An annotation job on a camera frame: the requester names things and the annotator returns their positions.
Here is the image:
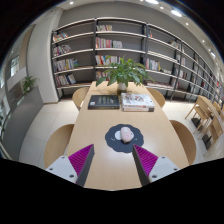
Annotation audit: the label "round-backed wooden chair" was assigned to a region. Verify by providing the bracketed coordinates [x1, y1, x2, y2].
[146, 87, 167, 108]
[169, 119, 198, 165]
[72, 86, 90, 111]
[43, 123, 76, 169]

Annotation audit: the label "dark mouse pad with eyes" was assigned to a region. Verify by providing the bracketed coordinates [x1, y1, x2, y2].
[104, 123, 145, 154]

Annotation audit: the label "black book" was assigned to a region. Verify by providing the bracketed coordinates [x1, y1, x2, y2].
[87, 94, 121, 111]

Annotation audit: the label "small green potted plant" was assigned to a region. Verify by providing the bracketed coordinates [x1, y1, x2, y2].
[21, 75, 39, 94]

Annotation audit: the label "grey shelf unit with books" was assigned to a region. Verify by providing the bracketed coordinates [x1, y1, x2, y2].
[50, 17, 224, 104]

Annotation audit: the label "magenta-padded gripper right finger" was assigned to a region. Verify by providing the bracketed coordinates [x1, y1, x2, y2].
[131, 143, 181, 187]

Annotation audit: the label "wooden table and chairs group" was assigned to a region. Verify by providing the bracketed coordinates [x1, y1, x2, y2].
[184, 95, 224, 158]

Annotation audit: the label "white illustrated book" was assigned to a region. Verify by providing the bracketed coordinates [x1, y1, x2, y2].
[120, 92, 156, 113]

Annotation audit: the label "green plant in white pot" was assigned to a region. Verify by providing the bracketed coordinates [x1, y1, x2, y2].
[95, 55, 154, 94]

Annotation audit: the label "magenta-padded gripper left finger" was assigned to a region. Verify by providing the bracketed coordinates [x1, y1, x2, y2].
[45, 143, 96, 188]

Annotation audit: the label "round ceiling lights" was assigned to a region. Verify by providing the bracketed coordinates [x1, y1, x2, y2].
[68, 0, 218, 59]

